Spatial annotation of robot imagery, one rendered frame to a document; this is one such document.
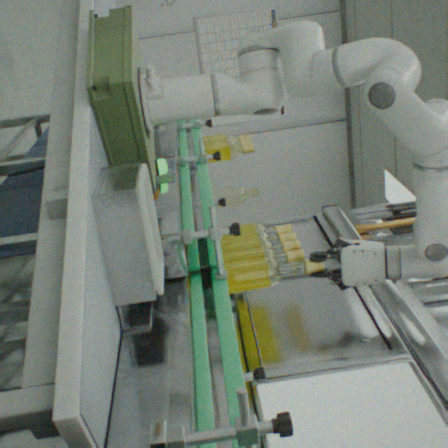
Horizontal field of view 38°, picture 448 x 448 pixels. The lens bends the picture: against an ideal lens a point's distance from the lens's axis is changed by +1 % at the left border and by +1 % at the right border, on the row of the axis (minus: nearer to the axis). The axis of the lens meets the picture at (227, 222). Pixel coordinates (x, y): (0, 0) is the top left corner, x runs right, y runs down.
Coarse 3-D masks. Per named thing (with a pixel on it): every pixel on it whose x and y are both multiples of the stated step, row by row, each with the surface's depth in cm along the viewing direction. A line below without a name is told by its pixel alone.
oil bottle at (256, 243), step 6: (252, 240) 162; (258, 240) 162; (264, 240) 162; (222, 246) 161; (228, 246) 161; (234, 246) 160; (240, 246) 160; (246, 246) 159; (252, 246) 159; (258, 246) 158; (264, 246) 159; (270, 246) 160; (222, 252) 158; (228, 252) 158
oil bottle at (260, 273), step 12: (228, 264) 151; (240, 264) 150; (252, 264) 149; (264, 264) 149; (276, 264) 149; (228, 276) 147; (240, 276) 148; (252, 276) 148; (264, 276) 148; (276, 276) 149; (228, 288) 149; (240, 288) 149; (252, 288) 149
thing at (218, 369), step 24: (192, 288) 139; (216, 288) 137; (192, 312) 129; (216, 312) 128; (216, 336) 120; (216, 360) 113; (240, 360) 111; (216, 384) 106; (240, 384) 105; (216, 408) 100
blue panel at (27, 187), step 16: (48, 128) 272; (16, 176) 206; (32, 176) 204; (0, 192) 192; (16, 192) 190; (32, 192) 188; (0, 208) 177; (16, 208) 175; (32, 208) 174; (0, 224) 165; (16, 224) 163; (32, 224) 162; (0, 256) 145
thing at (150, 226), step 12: (144, 168) 123; (144, 180) 117; (144, 192) 129; (144, 204) 113; (144, 216) 114; (156, 216) 132; (144, 228) 116; (156, 228) 132; (156, 240) 133; (156, 252) 134; (156, 264) 117; (156, 276) 118; (156, 288) 119
